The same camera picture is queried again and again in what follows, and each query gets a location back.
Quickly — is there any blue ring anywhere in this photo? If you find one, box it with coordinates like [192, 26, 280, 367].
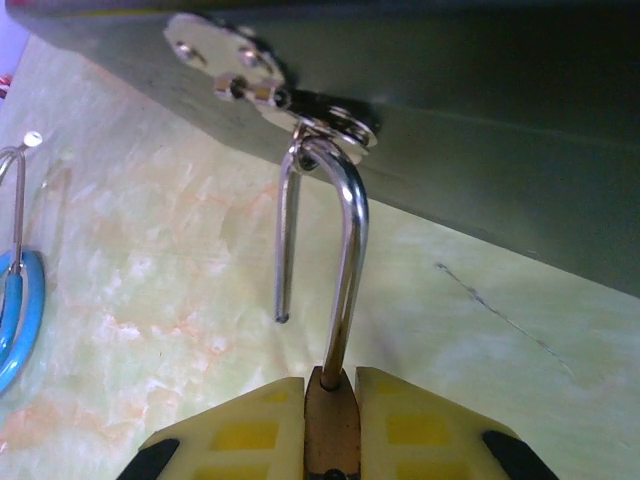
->
[0, 248, 48, 397]

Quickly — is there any silver hasp latch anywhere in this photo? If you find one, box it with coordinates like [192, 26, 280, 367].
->
[163, 12, 382, 162]

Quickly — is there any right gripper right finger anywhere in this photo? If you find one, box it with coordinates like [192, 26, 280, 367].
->
[355, 366, 559, 480]

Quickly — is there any white-tipped wire stand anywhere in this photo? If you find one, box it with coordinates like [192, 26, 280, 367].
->
[0, 130, 45, 281]

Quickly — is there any starry night tin box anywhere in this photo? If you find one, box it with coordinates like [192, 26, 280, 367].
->
[8, 0, 640, 297]

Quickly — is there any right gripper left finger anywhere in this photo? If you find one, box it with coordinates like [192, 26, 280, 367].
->
[115, 375, 306, 480]

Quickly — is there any brass padlock silver shackle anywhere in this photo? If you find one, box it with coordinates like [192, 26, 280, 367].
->
[273, 115, 371, 480]

